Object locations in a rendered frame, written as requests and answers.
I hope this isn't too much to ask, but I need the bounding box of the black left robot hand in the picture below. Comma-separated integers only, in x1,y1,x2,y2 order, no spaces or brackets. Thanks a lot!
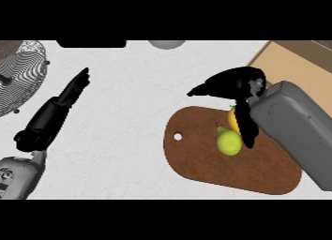
11,67,91,153

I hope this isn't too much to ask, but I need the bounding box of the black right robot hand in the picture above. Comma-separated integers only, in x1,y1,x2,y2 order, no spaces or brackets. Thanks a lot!
185,66,268,150

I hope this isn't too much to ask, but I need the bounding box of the green pear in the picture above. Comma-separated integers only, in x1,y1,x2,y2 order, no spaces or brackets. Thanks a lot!
213,126,243,157

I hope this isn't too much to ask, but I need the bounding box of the brown wooden cutting board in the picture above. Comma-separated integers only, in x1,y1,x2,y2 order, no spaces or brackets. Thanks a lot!
162,105,302,196

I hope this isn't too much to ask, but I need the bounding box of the yellow banana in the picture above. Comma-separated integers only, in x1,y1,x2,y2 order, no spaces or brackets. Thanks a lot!
225,105,241,136

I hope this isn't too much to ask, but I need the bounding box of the grey round bowl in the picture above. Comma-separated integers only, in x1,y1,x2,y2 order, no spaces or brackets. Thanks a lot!
145,40,187,51

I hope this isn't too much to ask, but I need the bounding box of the wire basket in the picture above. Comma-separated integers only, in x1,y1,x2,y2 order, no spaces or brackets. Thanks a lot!
0,40,51,121

